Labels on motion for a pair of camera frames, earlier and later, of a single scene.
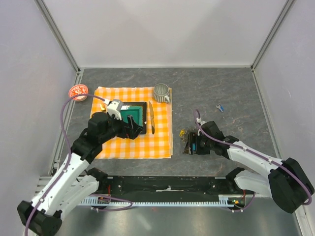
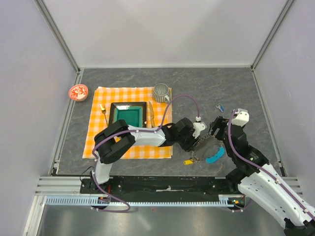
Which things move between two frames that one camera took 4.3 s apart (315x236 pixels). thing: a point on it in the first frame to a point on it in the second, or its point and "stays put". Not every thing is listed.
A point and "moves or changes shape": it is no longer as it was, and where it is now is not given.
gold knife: (152, 118) stays put
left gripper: (129, 131) to (188, 147)
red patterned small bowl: (78, 89) stays put
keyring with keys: (183, 132) moves or changes shape
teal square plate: (138, 110) stays put
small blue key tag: (221, 108) stays put
